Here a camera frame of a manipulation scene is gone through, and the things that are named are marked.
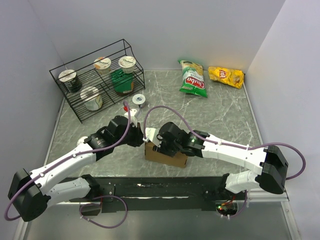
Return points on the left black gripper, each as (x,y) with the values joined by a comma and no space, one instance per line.
(138,135)

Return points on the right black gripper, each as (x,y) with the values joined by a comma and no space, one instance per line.
(162,150)

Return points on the brown cardboard box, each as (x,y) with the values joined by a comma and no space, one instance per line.
(178,160)

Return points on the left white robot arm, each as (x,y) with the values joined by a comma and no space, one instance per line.
(31,193)

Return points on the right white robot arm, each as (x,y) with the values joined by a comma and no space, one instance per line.
(266,167)

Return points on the small white yogurt cup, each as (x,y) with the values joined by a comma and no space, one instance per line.
(139,100)

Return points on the dark tin can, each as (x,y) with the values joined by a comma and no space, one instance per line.
(81,140)

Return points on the white cup lower rack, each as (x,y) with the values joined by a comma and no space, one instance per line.
(91,98)

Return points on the green snack bag in rack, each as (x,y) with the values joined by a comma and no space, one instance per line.
(123,83)

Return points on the green Chuba chips bag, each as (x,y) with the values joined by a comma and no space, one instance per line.
(192,79)

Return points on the Chobani yogurt cup on rack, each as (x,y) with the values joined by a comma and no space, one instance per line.
(127,64)

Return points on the orange yogurt cup on rack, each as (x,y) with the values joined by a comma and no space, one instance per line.
(102,65)

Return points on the dark yogurt cup on rack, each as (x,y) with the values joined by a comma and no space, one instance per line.
(70,79)

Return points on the yellow Lays chips bag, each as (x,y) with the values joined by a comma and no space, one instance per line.
(230,77)

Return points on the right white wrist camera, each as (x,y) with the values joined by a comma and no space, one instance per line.
(151,136)

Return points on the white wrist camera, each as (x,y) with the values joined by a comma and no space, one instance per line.
(151,136)
(134,115)

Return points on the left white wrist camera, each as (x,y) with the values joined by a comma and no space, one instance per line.
(134,115)

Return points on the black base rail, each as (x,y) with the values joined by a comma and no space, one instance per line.
(161,193)

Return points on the black wire rack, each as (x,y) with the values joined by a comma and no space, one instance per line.
(90,77)

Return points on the aluminium extrusion rail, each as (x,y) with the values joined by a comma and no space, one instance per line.
(259,195)

